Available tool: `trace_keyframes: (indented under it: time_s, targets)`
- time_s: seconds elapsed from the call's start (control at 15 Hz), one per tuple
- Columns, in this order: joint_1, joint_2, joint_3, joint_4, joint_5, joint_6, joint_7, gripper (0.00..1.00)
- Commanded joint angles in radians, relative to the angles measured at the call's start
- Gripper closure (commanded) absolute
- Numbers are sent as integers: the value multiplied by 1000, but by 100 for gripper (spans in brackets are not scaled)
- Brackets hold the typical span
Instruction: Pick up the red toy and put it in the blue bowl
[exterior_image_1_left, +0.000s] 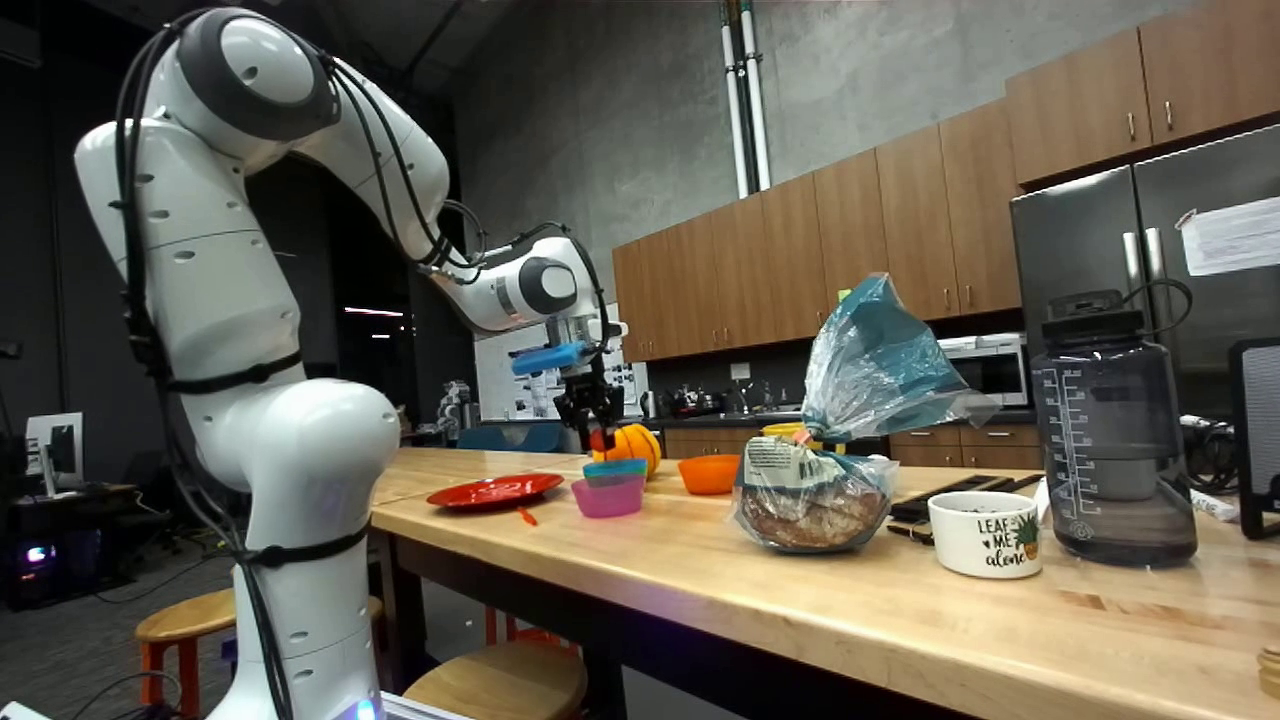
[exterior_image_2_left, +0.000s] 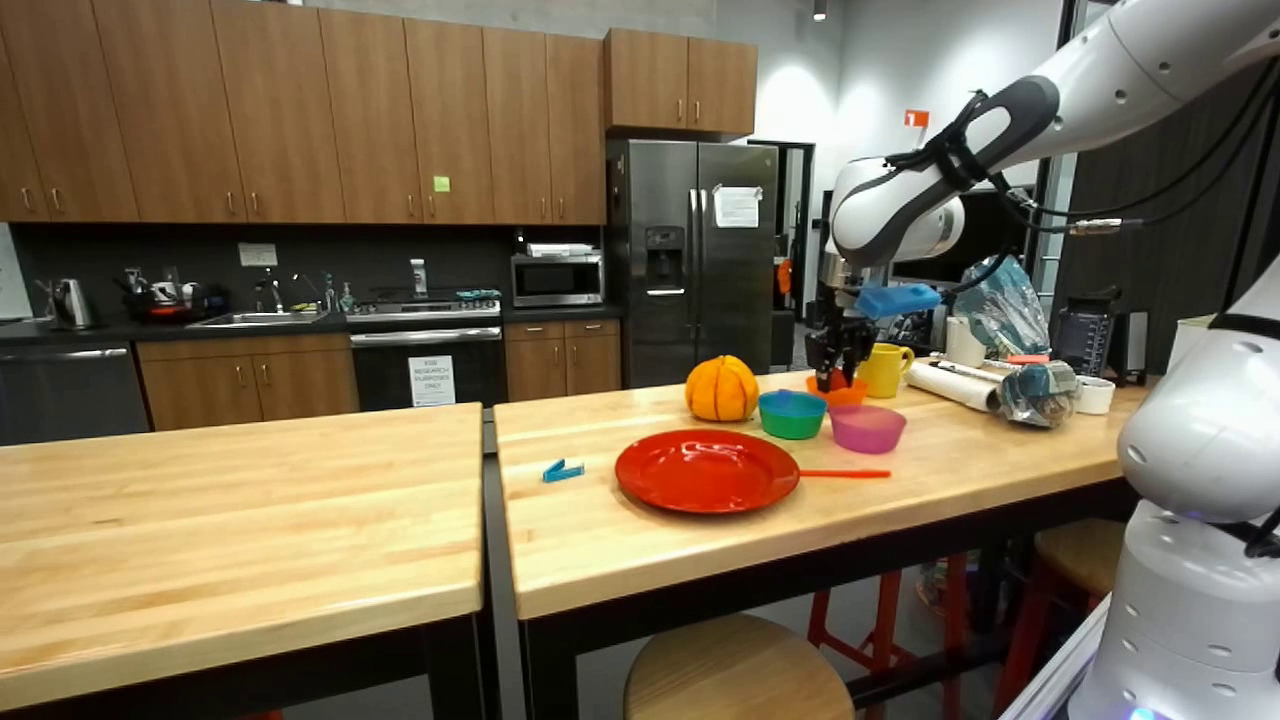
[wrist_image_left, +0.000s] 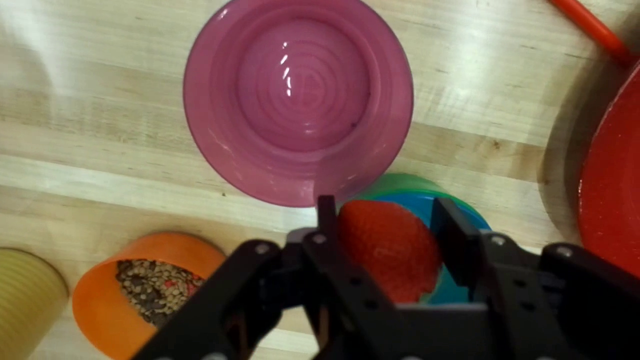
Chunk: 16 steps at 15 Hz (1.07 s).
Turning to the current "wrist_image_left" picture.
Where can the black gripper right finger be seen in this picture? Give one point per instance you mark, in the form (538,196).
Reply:
(547,300)

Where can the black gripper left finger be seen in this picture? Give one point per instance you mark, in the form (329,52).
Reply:
(267,306)

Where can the red toy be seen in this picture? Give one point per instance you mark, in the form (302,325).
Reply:
(390,247)

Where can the blue and green bowl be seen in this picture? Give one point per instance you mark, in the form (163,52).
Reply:
(417,199)

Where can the orange bowl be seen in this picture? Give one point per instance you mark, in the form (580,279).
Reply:
(101,300)

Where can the pink bowl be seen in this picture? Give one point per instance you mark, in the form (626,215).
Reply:
(299,100)

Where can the red plate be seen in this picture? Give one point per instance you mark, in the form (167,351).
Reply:
(612,172)

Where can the yellow cup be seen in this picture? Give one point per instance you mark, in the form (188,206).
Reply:
(26,303)

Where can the orange straw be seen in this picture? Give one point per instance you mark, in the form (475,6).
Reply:
(590,27)

